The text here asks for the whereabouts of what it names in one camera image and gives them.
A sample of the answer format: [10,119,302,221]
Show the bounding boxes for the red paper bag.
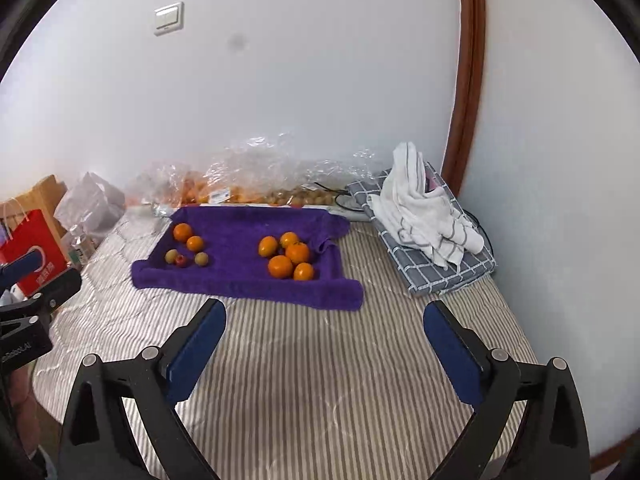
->
[0,197,71,298]

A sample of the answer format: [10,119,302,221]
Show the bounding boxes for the clear plastic bag of longans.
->
[265,150,391,208]

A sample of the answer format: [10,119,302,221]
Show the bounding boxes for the brown wooden door frame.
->
[442,0,488,188]

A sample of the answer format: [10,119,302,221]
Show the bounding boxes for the purple towel covered tray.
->
[131,205,365,312]

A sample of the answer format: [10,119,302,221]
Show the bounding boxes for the person's left forearm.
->
[7,367,41,446]

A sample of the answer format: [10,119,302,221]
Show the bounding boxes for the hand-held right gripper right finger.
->
[422,300,592,480]

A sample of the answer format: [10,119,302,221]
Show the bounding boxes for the white translucent plastic bag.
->
[52,171,127,241]

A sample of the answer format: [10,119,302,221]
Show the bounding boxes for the striped bed mattress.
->
[32,207,541,480]

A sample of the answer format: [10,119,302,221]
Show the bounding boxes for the clear plastic bag of oranges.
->
[205,132,301,206]
[127,160,211,208]

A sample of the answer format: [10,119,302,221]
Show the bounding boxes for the white striped towel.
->
[367,141,485,268]

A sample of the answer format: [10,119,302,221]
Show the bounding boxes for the white wall light switch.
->
[153,1,185,37]

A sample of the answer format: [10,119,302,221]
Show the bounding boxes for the black cable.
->
[312,182,361,198]

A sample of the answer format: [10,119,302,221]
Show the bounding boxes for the wooden furniture frame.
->
[7,175,68,241]

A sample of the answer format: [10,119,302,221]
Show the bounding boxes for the clear plastic water bottle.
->
[67,225,96,266]

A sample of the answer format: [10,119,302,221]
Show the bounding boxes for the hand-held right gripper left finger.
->
[57,298,227,480]

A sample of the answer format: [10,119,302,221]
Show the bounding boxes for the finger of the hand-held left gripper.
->
[0,250,45,286]
[30,267,83,313]

